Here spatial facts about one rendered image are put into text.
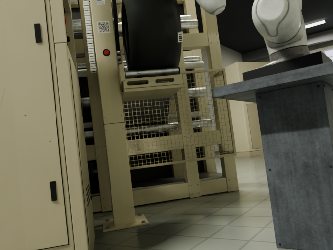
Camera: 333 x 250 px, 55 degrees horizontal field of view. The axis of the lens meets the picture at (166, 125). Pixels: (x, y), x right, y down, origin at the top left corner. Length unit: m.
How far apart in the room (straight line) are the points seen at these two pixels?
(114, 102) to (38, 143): 0.80
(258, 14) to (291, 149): 0.51
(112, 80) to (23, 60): 0.78
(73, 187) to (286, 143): 0.83
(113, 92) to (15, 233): 1.02
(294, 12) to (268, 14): 0.08
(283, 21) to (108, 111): 1.19
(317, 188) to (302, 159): 0.11
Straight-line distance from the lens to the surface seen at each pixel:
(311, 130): 1.29
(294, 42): 1.40
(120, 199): 2.00
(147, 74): 1.98
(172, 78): 1.99
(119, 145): 1.98
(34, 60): 1.36
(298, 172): 1.32
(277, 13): 1.17
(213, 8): 1.55
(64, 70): 1.34
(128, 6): 2.01
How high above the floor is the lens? 0.45
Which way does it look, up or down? 4 degrees up
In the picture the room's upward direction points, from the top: 7 degrees counter-clockwise
